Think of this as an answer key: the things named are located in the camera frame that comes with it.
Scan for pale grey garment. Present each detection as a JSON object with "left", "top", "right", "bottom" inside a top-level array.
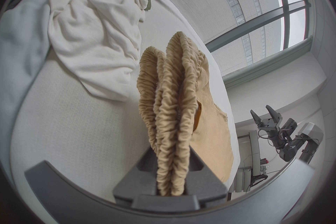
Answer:
[{"left": 0, "top": 0, "right": 53, "bottom": 103}]

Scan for bed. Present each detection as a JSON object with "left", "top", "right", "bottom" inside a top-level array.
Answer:
[{"left": 0, "top": 0, "right": 241, "bottom": 208}]

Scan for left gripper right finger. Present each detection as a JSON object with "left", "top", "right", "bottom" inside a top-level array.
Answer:
[{"left": 185, "top": 146, "right": 227, "bottom": 204}]

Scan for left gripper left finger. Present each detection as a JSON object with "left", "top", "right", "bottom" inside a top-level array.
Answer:
[{"left": 113, "top": 146, "right": 160, "bottom": 204}]

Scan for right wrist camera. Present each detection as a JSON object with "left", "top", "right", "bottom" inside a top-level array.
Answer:
[{"left": 281, "top": 118, "right": 299, "bottom": 137}]

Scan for grey-green curtain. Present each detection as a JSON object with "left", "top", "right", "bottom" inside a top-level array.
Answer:
[{"left": 222, "top": 35, "right": 314, "bottom": 89}]

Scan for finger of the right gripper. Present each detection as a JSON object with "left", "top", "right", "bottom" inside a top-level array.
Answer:
[
  {"left": 250, "top": 110, "right": 262, "bottom": 127},
  {"left": 266, "top": 105, "right": 283, "bottom": 124}
]

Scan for tan shorts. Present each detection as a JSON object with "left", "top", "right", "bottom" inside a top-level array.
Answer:
[{"left": 136, "top": 31, "right": 235, "bottom": 197}]

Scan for cream white garment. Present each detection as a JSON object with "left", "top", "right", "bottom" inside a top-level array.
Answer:
[{"left": 48, "top": 0, "right": 147, "bottom": 102}]

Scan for window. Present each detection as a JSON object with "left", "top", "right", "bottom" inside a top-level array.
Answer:
[{"left": 138, "top": 0, "right": 313, "bottom": 79}]

